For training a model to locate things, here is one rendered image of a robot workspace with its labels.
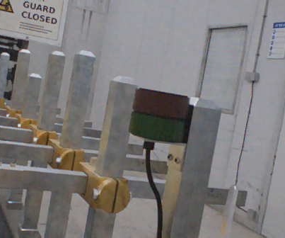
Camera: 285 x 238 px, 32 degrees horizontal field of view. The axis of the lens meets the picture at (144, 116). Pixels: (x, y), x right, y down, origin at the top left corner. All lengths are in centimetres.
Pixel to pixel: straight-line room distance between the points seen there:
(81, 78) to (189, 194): 51
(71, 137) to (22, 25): 207
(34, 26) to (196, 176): 256
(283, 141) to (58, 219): 372
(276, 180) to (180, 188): 412
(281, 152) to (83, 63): 373
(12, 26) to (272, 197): 277
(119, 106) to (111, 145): 6
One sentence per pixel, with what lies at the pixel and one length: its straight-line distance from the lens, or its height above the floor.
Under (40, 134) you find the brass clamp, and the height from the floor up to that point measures 96.
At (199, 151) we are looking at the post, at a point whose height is 106.
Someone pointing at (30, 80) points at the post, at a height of 108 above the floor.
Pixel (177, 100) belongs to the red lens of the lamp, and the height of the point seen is 111.
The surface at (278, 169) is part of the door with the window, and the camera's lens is 464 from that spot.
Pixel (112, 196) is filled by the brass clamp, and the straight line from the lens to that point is 76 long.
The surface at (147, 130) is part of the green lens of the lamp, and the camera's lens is 51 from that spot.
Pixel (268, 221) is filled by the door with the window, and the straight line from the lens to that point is 471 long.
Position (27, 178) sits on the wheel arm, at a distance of 79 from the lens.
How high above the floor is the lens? 111
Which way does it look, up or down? 3 degrees down
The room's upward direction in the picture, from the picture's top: 10 degrees clockwise
